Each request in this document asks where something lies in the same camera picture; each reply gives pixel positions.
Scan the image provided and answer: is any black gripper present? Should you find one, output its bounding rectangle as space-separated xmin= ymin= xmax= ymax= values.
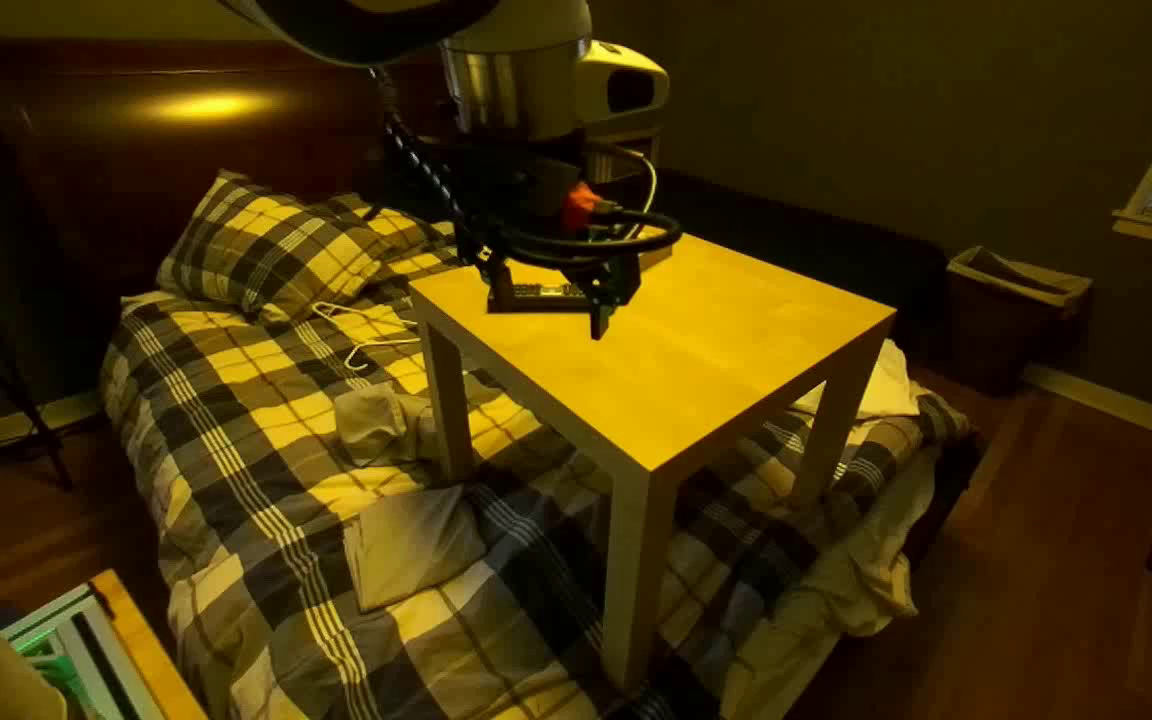
xmin=457 ymin=132 xmax=683 ymax=344

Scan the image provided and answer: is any light wood side table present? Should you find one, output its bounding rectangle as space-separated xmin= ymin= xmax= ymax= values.
xmin=408 ymin=232 xmax=900 ymax=695

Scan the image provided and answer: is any crumpled grey cloth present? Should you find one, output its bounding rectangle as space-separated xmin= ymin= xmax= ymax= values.
xmin=334 ymin=376 xmax=434 ymax=470

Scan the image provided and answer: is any dark couch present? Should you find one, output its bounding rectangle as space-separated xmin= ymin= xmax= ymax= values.
xmin=648 ymin=169 xmax=953 ymax=370

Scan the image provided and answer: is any plaid checkered pillow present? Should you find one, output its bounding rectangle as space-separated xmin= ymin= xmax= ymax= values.
xmin=154 ymin=169 xmax=466 ymax=325

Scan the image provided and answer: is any white crumpled cloth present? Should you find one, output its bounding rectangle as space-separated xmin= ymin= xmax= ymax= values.
xmin=341 ymin=482 xmax=496 ymax=618

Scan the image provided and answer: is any plaid checkered blanket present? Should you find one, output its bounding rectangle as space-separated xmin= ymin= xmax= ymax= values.
xmin=96 ymin=172 xmax=983 ymax=720

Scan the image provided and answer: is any small white pillow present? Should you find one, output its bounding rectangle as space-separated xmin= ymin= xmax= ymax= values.
xmin=858 ymin=338 xmax=929 ymax=423

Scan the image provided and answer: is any brown open storage bin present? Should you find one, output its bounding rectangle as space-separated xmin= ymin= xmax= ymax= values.
xmin=939 ymin=239 xmax=1096 ymax=402

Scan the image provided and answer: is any dark wooden headboard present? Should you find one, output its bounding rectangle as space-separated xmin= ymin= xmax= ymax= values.
xmin=0 ymin=32 xmax=474 ymax=405

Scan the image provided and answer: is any wooden board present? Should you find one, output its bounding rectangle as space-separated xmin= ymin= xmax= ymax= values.
xmin=83 ymin=568 xmax=212 ymax=720

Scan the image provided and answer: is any green striped box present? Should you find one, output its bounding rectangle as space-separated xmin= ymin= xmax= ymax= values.
xmin=0 ymin=580 xmax=170 ymax=720

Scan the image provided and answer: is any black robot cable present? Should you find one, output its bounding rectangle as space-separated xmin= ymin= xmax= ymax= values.
xmin=373 ymin=68 xmax=477 ymax=254

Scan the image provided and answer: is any white wire clothes hanger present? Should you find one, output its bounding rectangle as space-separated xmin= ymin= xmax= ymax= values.
xmin=306 ymin=295 xmax=425 ymax=380

